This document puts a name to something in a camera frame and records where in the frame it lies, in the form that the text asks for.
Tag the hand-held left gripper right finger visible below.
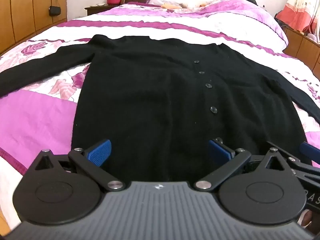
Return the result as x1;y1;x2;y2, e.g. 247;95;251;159
194;138;288;190

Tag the white orange plush toy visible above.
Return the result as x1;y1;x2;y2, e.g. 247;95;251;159
161;0;225;10

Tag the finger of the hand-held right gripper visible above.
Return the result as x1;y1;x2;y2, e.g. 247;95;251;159
300;141;320;162
265;141;320;180

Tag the dark wooden nightstand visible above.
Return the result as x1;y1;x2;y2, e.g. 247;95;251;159
84;4;122;16

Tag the pink floral striped bed blanket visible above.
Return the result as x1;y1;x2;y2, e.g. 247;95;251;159
0;0;320;230

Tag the floral red white curtain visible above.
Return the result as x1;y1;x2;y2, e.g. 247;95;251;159
275;0;320;35

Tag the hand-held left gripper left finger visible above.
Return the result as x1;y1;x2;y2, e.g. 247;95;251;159
34;139;125;191

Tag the low wooden side cabinet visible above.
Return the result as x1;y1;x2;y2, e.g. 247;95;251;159
282;26;320;74

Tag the brown wooden wardrobe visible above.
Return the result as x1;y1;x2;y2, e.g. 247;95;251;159
0;0;68;54

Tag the black button cardigan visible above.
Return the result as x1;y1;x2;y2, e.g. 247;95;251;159
0;34;320;183

